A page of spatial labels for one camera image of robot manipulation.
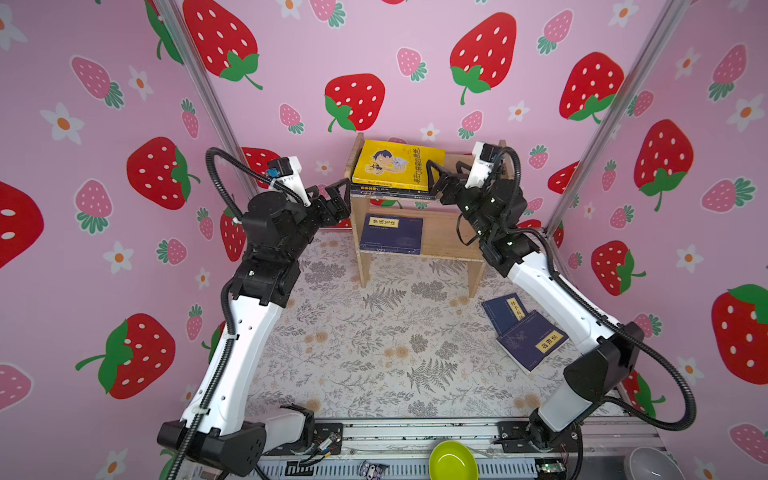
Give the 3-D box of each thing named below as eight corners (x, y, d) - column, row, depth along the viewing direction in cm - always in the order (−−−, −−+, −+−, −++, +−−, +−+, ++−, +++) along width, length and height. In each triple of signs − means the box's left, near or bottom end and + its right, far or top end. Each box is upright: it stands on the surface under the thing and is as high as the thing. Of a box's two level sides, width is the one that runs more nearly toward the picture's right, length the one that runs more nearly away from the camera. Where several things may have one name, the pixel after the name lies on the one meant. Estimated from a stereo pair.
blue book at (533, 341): (528, 376, 86) (532, 372, 83) (496, 342, 93) (499, 337, 90) (565, 344, 92) (570, 339, 89) (532, 314, 99) (537, 308, 96)
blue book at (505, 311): (499, 334, 95) (501, 330, 93) (482, 305, 101) (484, 301, 99) (531, 323, 97) (534, 319, 95) (512, 295, 104) (515, 292, 102)
